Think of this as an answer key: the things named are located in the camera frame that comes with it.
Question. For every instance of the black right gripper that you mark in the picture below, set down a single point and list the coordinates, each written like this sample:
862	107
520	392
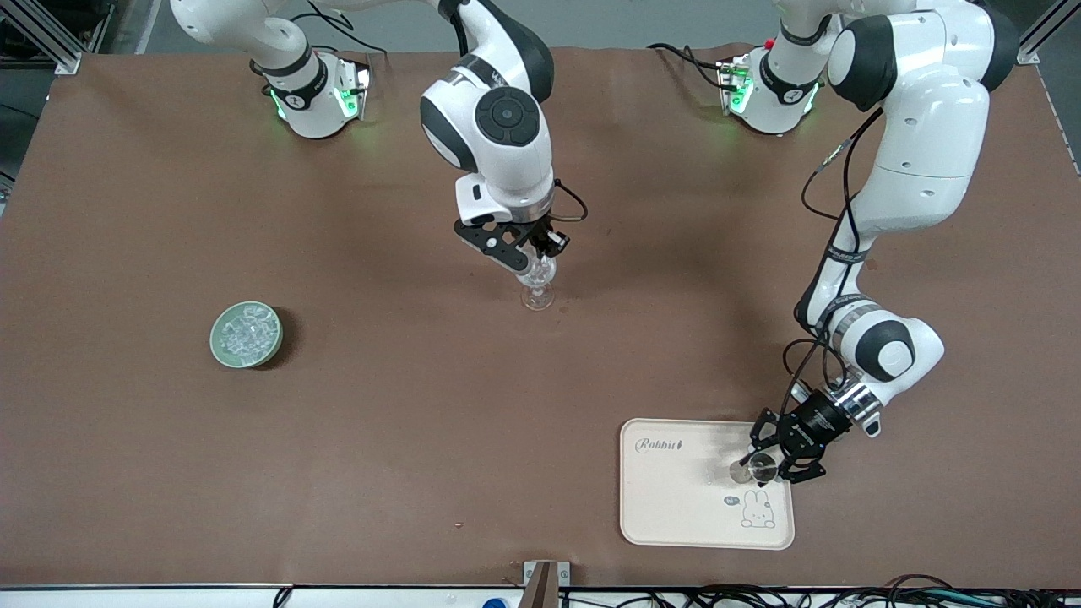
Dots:
547	241

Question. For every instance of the grey metal camera bracket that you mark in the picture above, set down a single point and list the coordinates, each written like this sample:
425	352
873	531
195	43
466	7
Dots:
545	583

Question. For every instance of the cream rabbit print tray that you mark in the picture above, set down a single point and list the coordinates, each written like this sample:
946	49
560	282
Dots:
676	498

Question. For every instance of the steel double jigger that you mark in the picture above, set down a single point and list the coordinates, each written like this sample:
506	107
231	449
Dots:
743	473

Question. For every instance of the green round bowl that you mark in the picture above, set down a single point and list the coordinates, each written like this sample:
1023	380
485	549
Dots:
217	348

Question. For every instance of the clear stemmed wine glass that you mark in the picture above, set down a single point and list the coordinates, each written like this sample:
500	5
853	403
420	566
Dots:
538	295

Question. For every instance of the brown table cover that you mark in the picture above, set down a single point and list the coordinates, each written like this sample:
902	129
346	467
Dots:
422	422

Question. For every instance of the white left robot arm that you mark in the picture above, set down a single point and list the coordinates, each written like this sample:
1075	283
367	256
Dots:
929	127

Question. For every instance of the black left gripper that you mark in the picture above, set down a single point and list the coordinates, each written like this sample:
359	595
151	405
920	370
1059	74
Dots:
812	425

